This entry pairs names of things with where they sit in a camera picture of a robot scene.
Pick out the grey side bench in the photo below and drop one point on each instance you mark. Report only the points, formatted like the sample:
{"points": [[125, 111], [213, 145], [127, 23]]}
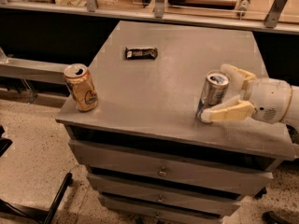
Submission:
{"points": [[33, 70]]}

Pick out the black object on floor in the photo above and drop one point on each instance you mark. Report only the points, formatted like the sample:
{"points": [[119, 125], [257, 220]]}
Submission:
{"points": [[271, 218]]}

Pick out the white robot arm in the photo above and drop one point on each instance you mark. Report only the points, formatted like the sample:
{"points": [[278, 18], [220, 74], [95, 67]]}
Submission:
{"points": [[234, 94]]}

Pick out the middle grey drawer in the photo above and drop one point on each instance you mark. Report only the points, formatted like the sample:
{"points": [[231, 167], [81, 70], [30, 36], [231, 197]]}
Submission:
{"points": [[163, 195]]}

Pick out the orange soda can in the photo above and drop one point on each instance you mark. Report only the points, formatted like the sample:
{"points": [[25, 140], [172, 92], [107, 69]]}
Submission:
{"points": [[78, 80]]}

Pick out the grey metal shelf rail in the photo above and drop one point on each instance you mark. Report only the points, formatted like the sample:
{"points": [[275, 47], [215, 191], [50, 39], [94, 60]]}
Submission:
{"points": [[275, 16]]}

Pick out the grey drawer cabinet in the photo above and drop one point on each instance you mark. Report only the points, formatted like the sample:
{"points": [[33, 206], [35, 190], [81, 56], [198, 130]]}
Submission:
{"points": [[151, 104]]}

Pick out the black rxbar chocolate bar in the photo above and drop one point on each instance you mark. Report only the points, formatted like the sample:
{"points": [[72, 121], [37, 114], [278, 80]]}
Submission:
{"points": [[141, 53]]}

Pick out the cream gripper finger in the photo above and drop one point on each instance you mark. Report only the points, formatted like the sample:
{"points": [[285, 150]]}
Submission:
{"points": [[240, 78], [239, 110]]}

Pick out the silver blue redbull can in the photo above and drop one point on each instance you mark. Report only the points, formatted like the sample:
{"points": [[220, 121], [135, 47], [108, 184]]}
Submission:
{"points": [[214, 89]]}

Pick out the grey drawer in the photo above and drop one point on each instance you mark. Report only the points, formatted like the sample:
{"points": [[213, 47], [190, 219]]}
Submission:
{"points": [[157, 211], [204, 174], [163, 195]]}

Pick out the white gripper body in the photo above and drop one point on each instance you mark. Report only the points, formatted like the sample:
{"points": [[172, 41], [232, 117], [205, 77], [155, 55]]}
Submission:
{"points": [[270, 99]]}

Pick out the bottom grey drawer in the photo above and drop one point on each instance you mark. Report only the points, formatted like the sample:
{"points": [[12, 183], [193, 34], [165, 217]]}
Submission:
{"points": [[157, 211]]}

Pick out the top grey drawer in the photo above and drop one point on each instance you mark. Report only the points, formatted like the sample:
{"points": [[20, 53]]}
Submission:
{"points": [[204, 174]]}

